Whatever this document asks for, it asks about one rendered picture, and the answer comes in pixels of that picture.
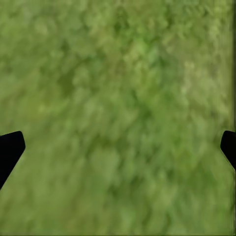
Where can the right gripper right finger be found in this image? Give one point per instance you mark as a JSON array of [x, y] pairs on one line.
[[228, 146]]

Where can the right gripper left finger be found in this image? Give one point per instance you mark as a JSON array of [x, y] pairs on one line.
[[11, 148]]

